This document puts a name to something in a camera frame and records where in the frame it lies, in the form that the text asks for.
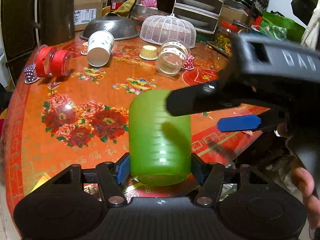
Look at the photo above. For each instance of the beige canvas tote bag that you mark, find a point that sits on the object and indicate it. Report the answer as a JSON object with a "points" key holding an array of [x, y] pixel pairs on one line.
{"points": [[310, 36]]}

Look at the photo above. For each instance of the steel colander bowl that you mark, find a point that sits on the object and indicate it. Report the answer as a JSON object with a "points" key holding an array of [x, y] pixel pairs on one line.
{"points": [[120, 27]]}

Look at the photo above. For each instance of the yellow cupcake liner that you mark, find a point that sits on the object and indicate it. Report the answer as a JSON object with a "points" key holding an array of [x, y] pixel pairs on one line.
{"points": [[148, 52]]}

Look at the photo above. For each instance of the red clear plastic jar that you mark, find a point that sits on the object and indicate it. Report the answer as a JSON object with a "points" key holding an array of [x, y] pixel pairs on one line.
{"points": [[50, 61]]}

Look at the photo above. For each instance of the green shopping bag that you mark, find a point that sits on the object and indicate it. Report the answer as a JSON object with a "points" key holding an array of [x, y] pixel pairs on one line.
{"points": [[281, 28]]}

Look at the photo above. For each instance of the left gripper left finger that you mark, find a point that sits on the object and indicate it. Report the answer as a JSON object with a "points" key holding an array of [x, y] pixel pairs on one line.
{"points": [[111, 177]]}

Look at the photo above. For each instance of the cardboard box with label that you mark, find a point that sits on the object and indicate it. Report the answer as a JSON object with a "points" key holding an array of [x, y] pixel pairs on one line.
{"points": [[85, 11]]}

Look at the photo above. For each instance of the red-lid glass jar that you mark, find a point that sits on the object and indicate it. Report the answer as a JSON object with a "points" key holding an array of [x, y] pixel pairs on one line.
{"points": [[223, 36]]}

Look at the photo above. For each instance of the clear jar with label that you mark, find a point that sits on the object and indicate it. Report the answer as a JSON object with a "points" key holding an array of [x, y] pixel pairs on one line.
{"points": [[173, 55]]}

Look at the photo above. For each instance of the white mesh food cover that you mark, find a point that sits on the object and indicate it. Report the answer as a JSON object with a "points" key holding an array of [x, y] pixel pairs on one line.
{"points": [[158, 29]]}

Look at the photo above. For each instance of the purple dotted cupcake liner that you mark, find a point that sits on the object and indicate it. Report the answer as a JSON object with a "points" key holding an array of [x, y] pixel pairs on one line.
{"points": [[30, 74]]}

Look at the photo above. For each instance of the green plastic cup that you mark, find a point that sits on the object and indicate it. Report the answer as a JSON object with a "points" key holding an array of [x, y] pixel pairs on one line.
{"points": [[159, 143]]}

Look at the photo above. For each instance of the steel basin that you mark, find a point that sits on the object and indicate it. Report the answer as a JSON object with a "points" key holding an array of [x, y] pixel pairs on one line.
{"points": [[139, 13]]}

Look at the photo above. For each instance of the dark brown pitcher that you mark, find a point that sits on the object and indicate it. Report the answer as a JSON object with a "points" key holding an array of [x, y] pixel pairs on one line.
{"points": [[54, 19]]}

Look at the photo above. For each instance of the white stacked dish rack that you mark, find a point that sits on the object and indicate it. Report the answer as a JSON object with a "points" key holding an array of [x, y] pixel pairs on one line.
{"points": [[202, 14]]}

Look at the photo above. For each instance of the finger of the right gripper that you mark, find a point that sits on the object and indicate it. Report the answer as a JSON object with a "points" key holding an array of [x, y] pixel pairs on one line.
{"points": [[205, 97], [244, 123]]}

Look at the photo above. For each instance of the white paper cup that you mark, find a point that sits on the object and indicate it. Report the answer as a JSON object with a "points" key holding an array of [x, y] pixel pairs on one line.
{"points": [[100, 44]]}

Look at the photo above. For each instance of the red-label bottle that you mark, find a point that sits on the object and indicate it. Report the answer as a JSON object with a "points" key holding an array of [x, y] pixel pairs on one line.
{"points": [[115, 4]]}

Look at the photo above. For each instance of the person's right hand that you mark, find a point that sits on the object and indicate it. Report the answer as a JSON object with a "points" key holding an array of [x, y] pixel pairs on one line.
{"points": [[304, 181]]}

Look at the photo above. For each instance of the orange dotted cupcake liner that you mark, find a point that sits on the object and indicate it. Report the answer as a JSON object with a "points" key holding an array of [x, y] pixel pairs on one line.
{"points": [[84, 48]]}

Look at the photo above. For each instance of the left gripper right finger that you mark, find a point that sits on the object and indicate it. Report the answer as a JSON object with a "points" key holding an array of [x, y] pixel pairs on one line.
{"points": [[209, 177]]}

